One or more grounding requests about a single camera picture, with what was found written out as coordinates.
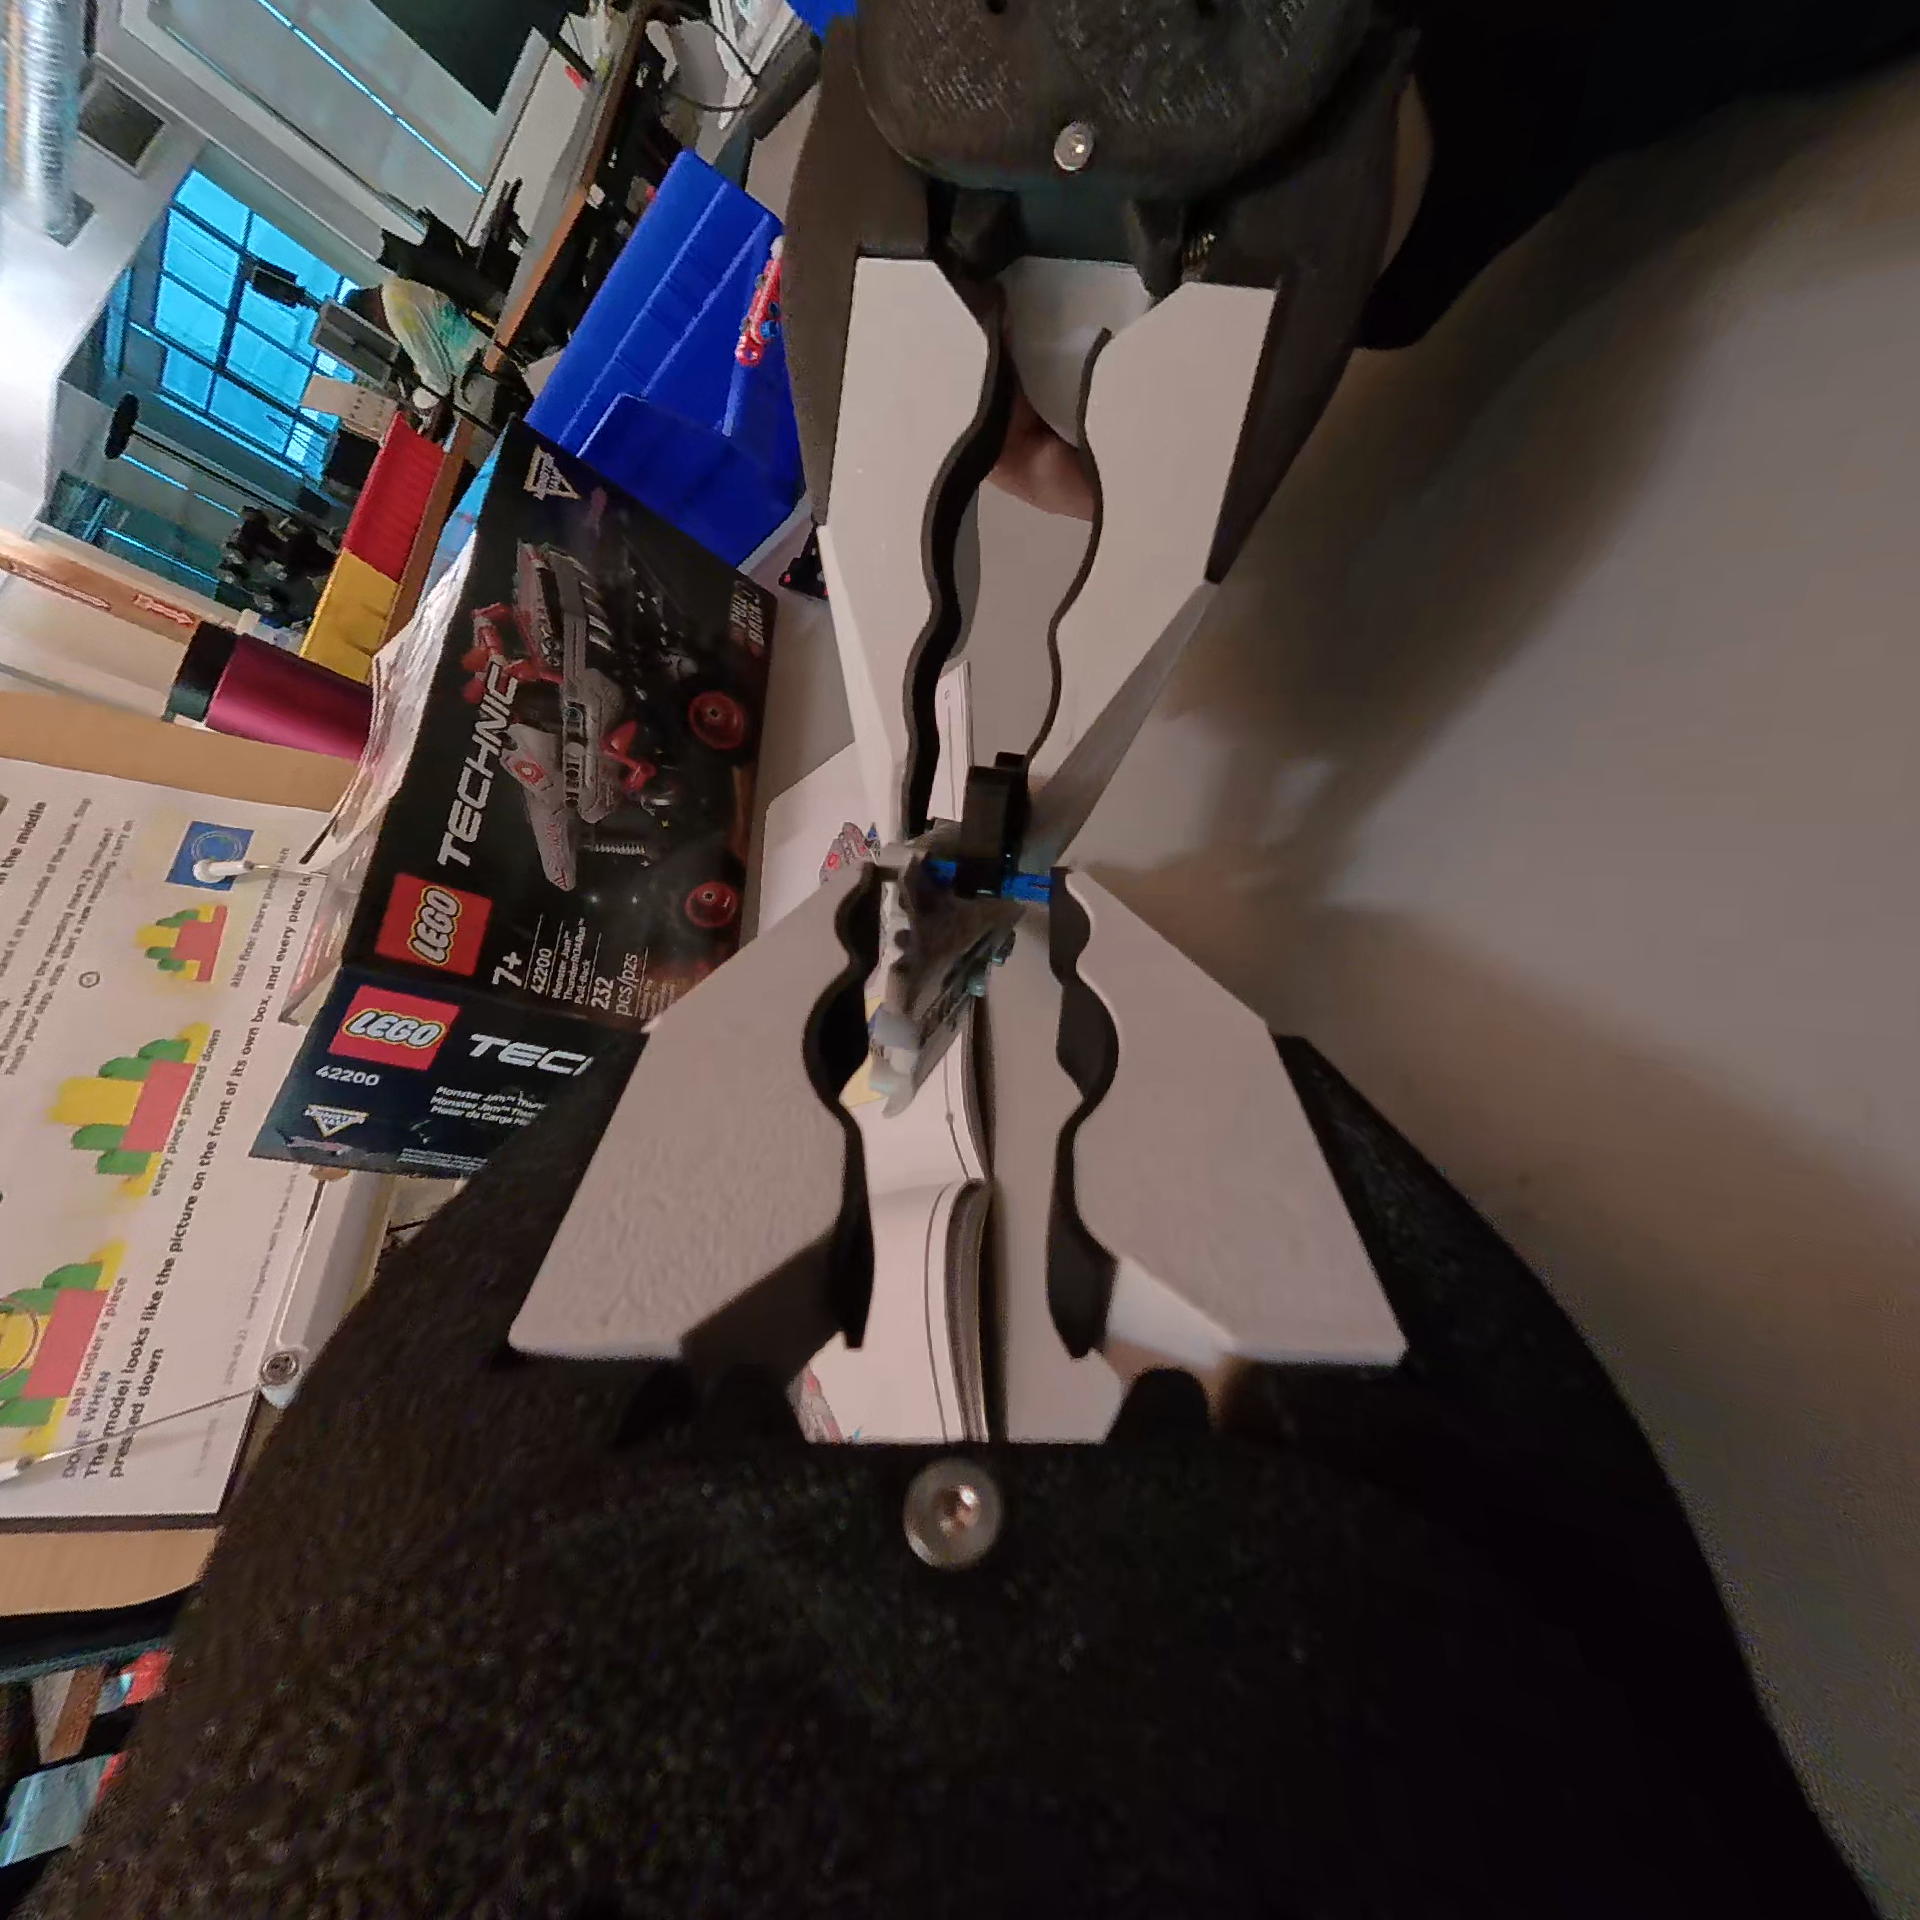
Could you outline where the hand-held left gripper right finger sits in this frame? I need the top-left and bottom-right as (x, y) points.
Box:
(1047, 868), (1410, 1372)

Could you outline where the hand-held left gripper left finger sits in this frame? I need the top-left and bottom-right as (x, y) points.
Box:
(507, 873), (892, 1368)

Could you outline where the printed instruction sheet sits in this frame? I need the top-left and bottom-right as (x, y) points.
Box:
(0, 752), (358, 1533)

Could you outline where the black toy set box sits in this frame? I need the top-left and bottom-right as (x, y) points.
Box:
(248, 421), (780, 1187)

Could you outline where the small grey brick assembly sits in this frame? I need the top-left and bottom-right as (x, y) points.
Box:
(857, 757), (1056, 1114)

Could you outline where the large window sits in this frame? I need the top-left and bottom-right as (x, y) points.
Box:
(31, 160), (385, 561)

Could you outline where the black equipment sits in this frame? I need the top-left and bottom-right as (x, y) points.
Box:
(213, 502), (328, 611)

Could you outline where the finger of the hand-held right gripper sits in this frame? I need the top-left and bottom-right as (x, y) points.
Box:
(817, 254), (1009, 840)
(1024, 283), (1281, 864)

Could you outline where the yellow plastic bin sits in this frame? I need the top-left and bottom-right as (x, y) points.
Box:
(297, 543), (394, 679)

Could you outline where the red plastic bin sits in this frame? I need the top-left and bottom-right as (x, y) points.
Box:
(342, 412), (455, 576)

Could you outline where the clear plastic bag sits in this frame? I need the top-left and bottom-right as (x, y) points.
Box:
(282, 585), (471, 1026)

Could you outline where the person's right hand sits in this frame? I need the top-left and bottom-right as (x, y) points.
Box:
(999, 397), (1100, 521)

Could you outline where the white instruction booklet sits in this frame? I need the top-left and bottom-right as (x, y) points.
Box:
(762, 667), (999, 1445)

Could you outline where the silver air duct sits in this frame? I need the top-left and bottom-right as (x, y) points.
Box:
(0, 0), (105, 245)

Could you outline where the white desk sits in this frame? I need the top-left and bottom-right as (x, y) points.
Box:
(743, 59), (1920, 1518)

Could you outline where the blue plastic bin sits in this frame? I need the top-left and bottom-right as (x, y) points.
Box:
(523, 150), (810, 564)

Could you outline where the maroon metal bottle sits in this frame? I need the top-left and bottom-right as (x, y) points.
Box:
(161, 621), (374, 761)

